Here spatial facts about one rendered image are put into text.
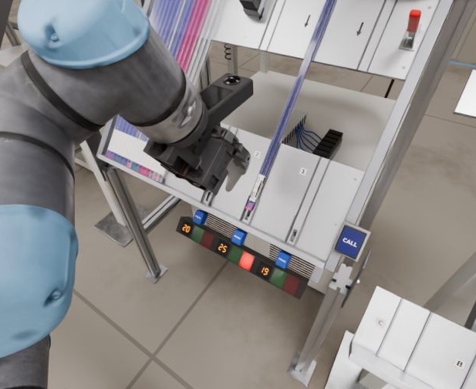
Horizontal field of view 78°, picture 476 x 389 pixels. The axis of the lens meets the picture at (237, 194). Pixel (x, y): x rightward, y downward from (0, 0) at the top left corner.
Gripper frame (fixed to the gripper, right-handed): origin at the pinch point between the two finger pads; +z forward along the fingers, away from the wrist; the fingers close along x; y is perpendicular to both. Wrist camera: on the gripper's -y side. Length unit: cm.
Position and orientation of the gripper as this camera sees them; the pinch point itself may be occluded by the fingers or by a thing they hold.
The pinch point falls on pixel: (237, 164)
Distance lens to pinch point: 51.8
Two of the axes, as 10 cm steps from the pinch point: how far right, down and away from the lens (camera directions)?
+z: 3.0, 2.8, 9.1
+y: -4.5, 8.8, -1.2
